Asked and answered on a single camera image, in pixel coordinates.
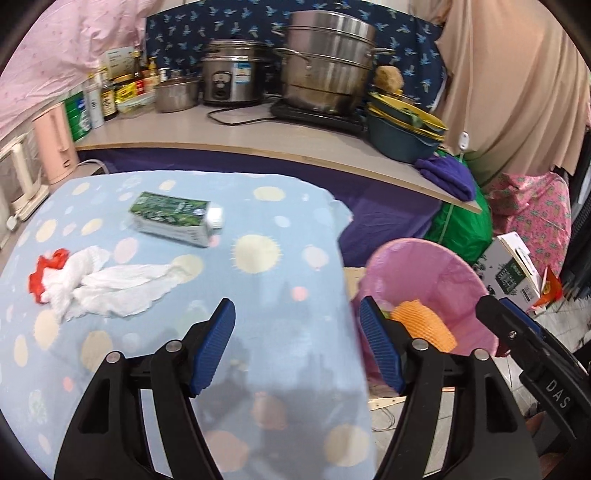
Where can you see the white box with green print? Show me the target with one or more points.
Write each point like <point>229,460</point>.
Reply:
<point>512,272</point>

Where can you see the pink floral cloth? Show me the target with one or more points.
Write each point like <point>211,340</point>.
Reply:
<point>531,207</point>

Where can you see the stack of bowls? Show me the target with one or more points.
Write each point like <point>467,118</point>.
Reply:
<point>401,138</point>

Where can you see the red plastic wrapper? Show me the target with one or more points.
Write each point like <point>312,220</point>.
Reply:
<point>39,279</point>

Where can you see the orange red packet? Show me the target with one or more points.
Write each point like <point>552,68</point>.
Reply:
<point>550,286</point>

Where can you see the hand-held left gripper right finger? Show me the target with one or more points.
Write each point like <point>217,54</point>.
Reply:
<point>381,346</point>

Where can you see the green plastic bag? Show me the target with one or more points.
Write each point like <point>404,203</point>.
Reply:
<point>461,226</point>

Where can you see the black induction cooker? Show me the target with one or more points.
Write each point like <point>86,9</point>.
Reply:
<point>341,122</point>

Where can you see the green tin can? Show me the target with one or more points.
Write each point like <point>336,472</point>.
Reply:
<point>77,115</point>

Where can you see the pink electric kettle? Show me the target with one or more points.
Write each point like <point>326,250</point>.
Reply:
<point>53,143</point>

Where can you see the white green packet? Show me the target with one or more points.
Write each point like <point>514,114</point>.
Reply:
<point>117,60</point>

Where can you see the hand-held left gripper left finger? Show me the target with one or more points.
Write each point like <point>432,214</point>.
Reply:
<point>214,350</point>

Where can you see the beige curtain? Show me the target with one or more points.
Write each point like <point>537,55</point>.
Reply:
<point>517,83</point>

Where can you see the white paper tissue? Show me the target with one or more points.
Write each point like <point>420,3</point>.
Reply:
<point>115,286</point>

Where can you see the dark blue printed cloth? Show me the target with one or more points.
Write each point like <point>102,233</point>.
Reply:
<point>184,27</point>

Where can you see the dark sauce bottle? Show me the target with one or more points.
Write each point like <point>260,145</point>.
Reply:
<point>108,99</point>

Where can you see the white power plug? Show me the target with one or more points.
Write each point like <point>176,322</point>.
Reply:
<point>11,222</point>

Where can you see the folded purple cloth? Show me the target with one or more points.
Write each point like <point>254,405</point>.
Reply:
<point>448,175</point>

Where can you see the large orange foam fruit net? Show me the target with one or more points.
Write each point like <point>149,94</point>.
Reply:
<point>425,323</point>

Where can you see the wooden counter board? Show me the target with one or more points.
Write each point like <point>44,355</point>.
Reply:
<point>221,138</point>

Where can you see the clear food container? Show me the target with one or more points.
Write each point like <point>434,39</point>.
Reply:
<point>136,106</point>

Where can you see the white countertop appliance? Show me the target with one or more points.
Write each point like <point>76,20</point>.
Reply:
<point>18,170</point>

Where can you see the yellow sauce bottle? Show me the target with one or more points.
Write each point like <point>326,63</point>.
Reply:
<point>150,78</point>

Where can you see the steel rice cooker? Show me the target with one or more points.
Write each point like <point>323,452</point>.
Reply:
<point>233,74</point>

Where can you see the small steel pot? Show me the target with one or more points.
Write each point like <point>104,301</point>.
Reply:
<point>175,94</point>

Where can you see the tall dark bottle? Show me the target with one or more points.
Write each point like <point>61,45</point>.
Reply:
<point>137,69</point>

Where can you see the steel steamer pot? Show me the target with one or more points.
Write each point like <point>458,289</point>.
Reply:
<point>328,60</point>

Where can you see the dark purple skirt cloth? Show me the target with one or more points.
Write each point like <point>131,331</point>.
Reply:
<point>369,203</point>

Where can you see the pink dotted sheet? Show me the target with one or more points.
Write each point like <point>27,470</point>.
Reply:
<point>46,69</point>

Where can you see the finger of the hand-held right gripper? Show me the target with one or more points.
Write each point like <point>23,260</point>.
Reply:
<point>496,314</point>
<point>524,318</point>

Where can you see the white bottle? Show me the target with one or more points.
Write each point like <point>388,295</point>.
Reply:
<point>94,108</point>

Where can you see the blue dotted tablecloth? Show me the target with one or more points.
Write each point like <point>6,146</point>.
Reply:
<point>286,277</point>

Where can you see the trash bin with purple liner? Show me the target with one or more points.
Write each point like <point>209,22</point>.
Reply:
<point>415,272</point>

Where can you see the yellow sponge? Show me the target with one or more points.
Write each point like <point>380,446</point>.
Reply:
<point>388,79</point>

